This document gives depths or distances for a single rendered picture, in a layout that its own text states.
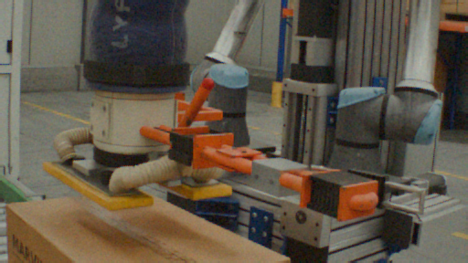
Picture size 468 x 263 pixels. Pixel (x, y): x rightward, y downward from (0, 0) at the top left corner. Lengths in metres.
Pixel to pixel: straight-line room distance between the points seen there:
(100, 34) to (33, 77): 9.99
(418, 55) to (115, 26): 0.76
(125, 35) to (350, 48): 0.77
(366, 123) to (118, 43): 0.65
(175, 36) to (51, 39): 10.27
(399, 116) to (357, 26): 0.35
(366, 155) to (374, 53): 0.39
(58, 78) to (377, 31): 9.87
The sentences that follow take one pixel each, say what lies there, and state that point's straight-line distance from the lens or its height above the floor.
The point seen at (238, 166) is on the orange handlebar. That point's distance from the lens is 1.09.
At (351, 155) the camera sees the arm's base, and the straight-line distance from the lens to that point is 1.65.
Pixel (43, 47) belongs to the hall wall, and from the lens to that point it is 11.51.
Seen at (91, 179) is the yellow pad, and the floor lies 1.08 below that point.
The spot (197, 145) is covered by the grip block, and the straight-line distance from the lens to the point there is 1.16.
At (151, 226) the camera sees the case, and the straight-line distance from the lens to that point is 1.52.
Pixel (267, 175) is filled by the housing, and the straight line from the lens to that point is 1.03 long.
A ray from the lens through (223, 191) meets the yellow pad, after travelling 1.38.
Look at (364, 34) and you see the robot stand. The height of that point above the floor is 1.40.
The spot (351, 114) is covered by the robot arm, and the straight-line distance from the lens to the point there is 1.64.
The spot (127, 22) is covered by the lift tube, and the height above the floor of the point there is 1.40.
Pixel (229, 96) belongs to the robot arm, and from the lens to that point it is 1.97.
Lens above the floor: 1.42
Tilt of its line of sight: 10 degrees down
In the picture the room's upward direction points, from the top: 4 degrees clockwise
